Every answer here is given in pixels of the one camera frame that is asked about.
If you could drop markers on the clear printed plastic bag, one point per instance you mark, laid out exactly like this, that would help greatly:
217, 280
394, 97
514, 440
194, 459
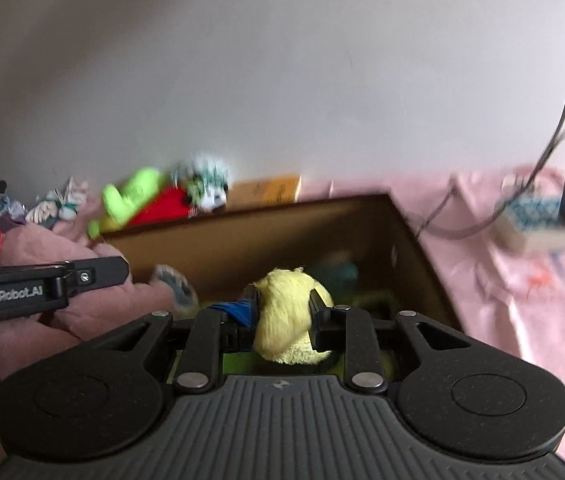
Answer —
7, 210

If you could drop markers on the green plush toy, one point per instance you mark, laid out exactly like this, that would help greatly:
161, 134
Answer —
132, 195

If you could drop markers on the brown cardboard box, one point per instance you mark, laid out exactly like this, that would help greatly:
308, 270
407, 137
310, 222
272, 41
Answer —
262, 240

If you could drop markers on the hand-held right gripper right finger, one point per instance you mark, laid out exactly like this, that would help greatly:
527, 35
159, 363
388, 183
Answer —
320, 320

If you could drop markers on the teal cloth bundle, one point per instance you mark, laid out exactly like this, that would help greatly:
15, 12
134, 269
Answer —
345, 272

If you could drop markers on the red plush cloth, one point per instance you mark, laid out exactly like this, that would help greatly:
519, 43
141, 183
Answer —
162, 207

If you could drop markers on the panda plush toy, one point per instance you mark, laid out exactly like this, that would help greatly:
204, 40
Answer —
212, 199

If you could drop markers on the pale blue fluffy plush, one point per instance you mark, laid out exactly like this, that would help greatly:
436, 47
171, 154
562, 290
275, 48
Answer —
207, 167

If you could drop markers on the yellow plush toy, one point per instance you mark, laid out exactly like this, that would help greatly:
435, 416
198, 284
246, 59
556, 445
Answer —
282, 310

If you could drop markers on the pink plush toy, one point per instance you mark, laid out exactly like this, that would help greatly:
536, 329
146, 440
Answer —
37, 245

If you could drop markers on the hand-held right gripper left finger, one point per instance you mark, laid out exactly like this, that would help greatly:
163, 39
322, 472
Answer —
240, 312

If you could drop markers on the cream power strip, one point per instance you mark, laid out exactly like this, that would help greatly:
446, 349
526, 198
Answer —
532, 237

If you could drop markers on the white tied sock bundle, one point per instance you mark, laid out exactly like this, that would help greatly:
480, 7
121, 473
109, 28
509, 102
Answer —
47, 210

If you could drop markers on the yellow book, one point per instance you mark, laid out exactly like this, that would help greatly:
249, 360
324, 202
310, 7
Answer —
272, 190

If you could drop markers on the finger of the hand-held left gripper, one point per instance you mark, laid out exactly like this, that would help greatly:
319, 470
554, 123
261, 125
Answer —
105, 271

